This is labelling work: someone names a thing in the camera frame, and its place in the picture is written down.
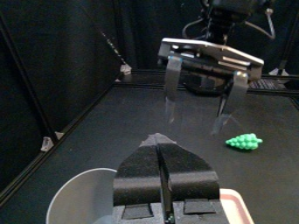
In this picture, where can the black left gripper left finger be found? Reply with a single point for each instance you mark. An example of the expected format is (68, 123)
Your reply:
(136, 175)

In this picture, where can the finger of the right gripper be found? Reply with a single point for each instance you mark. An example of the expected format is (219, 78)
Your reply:
(234, 99)
(172, 84)

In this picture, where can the white frame corner bracket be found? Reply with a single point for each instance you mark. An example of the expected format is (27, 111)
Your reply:
(126, 69)
(47, 143)
(280, 71)

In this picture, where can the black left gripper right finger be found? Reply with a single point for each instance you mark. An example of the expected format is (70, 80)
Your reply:
(191, 175)

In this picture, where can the black cloth backdrop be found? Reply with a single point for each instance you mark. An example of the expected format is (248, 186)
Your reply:
(58, 58)

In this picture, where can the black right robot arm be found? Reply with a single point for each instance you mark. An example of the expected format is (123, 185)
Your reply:
(230, 17)

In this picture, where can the green toy grapes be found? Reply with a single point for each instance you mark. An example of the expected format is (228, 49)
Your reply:
(244, 141)

